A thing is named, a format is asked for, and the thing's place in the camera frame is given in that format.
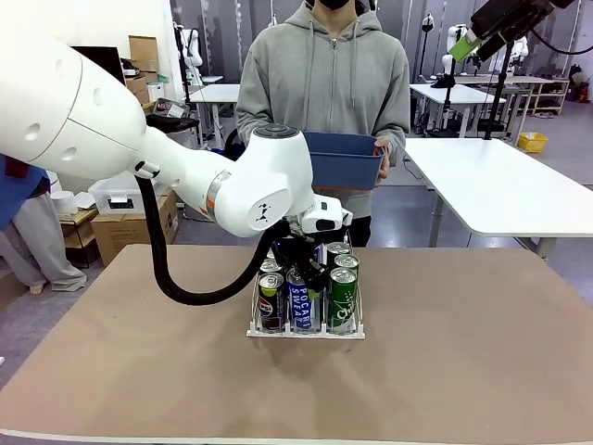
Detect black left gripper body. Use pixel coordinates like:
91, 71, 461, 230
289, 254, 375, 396
272, 234, 321, 273

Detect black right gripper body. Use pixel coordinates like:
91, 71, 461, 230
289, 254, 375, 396
470, 0, 555, 41

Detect blue Pocari Sweat can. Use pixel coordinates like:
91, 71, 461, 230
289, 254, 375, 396
285, 267, 322, 334

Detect blue bin orange trim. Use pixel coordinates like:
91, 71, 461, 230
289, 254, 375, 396
303, 131, 385, 191

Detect person's right forearm grey sleeve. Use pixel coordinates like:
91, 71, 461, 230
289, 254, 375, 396
234, 104, 263, 140

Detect person's left forearm grey sleeve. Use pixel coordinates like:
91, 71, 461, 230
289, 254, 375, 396
377, 104, 411, 157

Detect person's left hand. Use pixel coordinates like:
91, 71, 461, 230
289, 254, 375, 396
372, 137, 393, 182

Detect white lab table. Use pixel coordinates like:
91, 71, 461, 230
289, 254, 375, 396
189, 83, 240, 140
410, 83, 509, 138

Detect black tripod stand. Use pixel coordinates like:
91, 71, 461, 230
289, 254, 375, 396
425, 59, 464, 138
484, 41, 516, 140

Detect wooden lab bench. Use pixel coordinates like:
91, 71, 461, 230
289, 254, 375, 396
456, 73, 571, 117

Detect clear acrylic can rack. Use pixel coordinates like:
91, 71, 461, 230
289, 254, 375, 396
245, 231, 367, 341

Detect yellow plastic basket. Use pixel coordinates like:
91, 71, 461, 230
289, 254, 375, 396
517, 132, 549, 154

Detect large white table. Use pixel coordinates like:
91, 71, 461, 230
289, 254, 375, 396
402, 137, 593, 259

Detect person in grey hoodie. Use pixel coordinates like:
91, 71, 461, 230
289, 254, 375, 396
234, 0, 412, 248

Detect large brown cardboard box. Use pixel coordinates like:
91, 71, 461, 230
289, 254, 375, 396
91, 189, 180, 269

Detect black bag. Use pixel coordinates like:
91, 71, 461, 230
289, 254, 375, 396
145, 114, 201, 135

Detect clear plastic storage box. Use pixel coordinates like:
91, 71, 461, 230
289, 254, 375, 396
87, 178, 161, 215

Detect black tray with items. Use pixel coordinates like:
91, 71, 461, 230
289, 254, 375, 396
155, 97, 191, 121

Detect small brown cardboard box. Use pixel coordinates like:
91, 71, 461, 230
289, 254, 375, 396
124, 73, 152, 106

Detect white paper roll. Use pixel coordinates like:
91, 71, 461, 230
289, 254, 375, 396
49, 190, 79, 218

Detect flat brown cardboard box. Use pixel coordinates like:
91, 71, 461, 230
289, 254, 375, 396
128, 35, 159, 74

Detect person in maroon top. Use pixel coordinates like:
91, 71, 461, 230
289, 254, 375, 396
0, 155, 88, 296

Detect black computer monitor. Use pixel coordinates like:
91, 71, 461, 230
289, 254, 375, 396
69, 44, 127, 87

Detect black sleeved right arm cable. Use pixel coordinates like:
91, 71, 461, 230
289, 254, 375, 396
529, 25, 593, 57

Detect black sleeved arm cable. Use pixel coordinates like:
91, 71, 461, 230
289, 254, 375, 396
132, 159, 282, 308
529, 25, 593, 57

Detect black sleeved left arm cable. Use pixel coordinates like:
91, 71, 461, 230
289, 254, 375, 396
132, 159, 282, 308

